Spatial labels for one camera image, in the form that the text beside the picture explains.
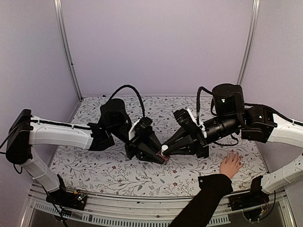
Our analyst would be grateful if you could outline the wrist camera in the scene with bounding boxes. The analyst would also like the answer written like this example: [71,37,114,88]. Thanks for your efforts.
[128,117,143,140]
[186,108,205,131]

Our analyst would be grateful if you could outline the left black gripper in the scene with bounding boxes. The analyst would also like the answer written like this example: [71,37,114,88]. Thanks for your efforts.
[109,122,165,163]

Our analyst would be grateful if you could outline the white nail polish cap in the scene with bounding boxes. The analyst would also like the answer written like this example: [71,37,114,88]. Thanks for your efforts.
[160,145,168,156]

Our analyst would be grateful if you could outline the red nail polish bottle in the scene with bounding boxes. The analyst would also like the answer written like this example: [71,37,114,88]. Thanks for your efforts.
[157,151,170,165]

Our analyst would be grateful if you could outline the aluminium frame post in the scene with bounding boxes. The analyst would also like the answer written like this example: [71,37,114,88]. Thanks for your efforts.
[53,0,82,100]
[236,0,260,86]

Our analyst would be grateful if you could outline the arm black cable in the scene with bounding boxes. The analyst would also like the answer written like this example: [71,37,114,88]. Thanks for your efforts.
[196,86,214,119]
[108,85,146,118]

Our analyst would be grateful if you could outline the front aluminium rail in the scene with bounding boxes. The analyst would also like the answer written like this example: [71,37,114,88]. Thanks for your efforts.
[20,185,299,227]

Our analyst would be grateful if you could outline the person's bare hand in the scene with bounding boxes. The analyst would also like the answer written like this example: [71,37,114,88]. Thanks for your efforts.
[220,152,243,179]

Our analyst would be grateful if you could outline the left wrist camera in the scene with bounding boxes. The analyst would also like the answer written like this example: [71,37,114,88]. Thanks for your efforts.
[128,117,143,140]

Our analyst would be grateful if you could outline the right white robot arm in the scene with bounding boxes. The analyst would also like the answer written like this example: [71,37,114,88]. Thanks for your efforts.
[160,83,303,157]

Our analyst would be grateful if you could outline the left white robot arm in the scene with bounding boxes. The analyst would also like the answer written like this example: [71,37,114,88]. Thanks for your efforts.
[4,98,165,205]

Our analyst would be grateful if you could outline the left aluminium frame post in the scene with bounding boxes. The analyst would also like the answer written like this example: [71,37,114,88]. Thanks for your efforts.
[53,0,82,100]

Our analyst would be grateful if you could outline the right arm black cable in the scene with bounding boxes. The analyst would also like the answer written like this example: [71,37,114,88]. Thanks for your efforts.
[196,86,214,119]

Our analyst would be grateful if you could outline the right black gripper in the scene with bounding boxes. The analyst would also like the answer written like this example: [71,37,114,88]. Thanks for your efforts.
[161,114,241,160]

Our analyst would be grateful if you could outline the right aluminium frame post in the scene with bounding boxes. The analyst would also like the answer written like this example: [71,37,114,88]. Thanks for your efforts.
[236,0,260,86]

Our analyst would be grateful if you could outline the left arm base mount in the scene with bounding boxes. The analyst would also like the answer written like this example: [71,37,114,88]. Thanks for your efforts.
[46,175,87,210]

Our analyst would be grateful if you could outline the floral patterned table mat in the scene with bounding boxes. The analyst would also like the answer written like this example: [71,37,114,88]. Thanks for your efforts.
[50,96,267,197]

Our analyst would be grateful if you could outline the black sleeved forearm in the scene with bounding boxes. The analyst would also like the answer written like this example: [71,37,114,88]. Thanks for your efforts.
[169,174,233,227]

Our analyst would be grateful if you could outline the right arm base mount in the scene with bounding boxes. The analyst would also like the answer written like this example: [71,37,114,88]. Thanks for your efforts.
[228,176,269,211]

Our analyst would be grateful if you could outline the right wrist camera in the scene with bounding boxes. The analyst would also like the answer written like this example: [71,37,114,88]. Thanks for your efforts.
[186,108,205,131]

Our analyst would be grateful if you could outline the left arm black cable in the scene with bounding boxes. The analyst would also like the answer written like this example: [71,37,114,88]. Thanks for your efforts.
[108,85,146,118]

